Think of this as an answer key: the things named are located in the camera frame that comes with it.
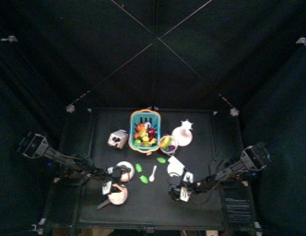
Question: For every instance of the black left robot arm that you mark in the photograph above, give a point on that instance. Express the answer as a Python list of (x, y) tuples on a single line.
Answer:
[(57, 155)]

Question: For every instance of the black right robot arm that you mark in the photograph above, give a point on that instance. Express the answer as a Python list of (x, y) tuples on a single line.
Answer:
[(238, 164)]

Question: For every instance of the white toy pot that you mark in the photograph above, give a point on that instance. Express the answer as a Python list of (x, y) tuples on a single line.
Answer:
[(130, 175)]

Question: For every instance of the white plate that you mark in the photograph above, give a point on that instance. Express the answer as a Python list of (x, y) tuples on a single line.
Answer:
[(176, 167)]

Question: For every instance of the round pinkish plate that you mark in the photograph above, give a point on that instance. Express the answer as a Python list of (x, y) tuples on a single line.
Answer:
[(182, 136)]

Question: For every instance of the green toy leaf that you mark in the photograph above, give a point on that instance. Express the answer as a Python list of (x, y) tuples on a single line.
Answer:
[(138, 167), (144, 179), (162, 160)]

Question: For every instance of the white toy spoon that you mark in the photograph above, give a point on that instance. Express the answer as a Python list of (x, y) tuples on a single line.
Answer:
[(152, 177)]

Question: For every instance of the green toy fruit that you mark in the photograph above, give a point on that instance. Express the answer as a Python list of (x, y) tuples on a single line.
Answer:
[(137, 142)]

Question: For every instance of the white toy toaster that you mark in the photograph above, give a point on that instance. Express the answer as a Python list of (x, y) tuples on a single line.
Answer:
[(118, 139)]

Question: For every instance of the yellow toy fruit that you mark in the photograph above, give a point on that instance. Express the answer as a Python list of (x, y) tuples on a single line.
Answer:
[(146, 140)]

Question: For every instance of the grey table edge clamp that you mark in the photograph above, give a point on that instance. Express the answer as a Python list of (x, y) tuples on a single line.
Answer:
[(148, 229), (40, 226), (257, 229)]

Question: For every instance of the purple toy fruit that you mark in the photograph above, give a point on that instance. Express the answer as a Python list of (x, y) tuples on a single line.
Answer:
[(172, 148)]

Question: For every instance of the printed label sticker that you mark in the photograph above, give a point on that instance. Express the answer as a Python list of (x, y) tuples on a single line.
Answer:
[(238, 210)]

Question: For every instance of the small white bowl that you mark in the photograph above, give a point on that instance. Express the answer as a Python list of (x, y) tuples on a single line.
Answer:
[(177, 143)]

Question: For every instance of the yellow toy banana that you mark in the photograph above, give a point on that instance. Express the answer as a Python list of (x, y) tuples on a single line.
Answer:
[(164, 143)]

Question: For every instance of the orange toy vegetable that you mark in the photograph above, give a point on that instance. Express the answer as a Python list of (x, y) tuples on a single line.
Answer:
[(140, 129)]

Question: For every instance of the red toy fruit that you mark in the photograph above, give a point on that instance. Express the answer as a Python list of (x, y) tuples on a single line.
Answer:
[(153, 133)]

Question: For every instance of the teal basket with orange rim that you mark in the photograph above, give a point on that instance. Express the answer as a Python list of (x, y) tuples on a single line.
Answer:
[(146, 114)]

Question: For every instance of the white star-shaped toy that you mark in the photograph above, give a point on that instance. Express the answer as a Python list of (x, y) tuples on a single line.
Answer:
[(186, 124)]

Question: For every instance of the grey frame corner bracket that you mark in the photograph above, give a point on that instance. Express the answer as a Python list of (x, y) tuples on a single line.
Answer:
[(12, 38), (302, 40), (234, 111), (70, 108)]

